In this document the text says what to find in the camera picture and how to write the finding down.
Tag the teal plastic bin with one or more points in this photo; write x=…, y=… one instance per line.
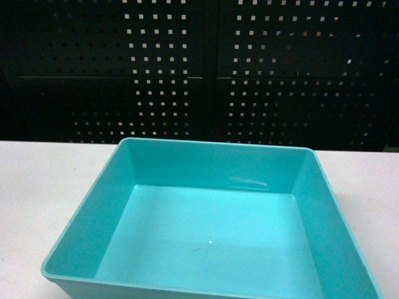
x=190, y=219

